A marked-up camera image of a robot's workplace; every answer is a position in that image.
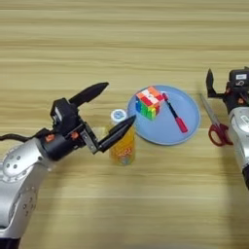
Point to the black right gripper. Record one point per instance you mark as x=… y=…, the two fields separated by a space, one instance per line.
x=238 y=97

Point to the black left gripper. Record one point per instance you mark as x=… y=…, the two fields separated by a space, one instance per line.
x=61 y=146

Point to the orange juice bottle white cap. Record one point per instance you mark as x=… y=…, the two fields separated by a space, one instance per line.
x=124 y=152

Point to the red and black pen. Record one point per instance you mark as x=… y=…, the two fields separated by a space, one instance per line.
x=181 y=124

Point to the colourful puzzle cube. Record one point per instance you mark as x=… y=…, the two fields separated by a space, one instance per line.
x=149 y=100

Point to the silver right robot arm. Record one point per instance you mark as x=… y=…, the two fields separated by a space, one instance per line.
x=241 y=139

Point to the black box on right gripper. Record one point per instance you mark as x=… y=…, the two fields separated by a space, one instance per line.
x=240 y=77

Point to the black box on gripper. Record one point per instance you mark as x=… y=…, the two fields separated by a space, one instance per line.
x=240 y=77
x=64 y=116

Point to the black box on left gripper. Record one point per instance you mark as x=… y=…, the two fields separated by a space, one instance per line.
x=64 y=116

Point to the light blue round plate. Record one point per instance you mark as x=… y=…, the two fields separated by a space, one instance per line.
x=162 y=129

